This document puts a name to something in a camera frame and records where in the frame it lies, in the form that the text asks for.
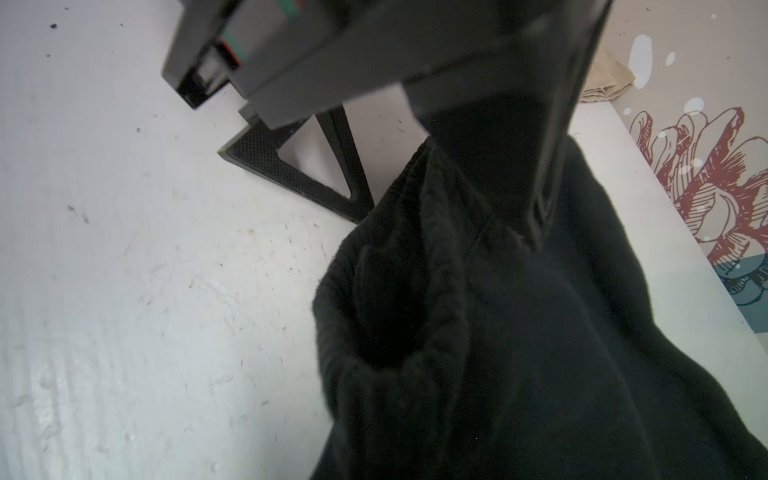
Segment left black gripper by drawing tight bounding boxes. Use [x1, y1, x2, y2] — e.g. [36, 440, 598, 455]
[162, 1, 610, 223]

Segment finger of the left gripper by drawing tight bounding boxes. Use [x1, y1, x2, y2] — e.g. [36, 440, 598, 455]
[403, 11, 609, 249]

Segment beige shorts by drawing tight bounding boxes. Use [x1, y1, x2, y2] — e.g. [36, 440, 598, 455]
[580, 47, 635, 103]

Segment black shorts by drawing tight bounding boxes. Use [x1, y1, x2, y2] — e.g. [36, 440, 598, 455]
[313, 141, 767, 479]

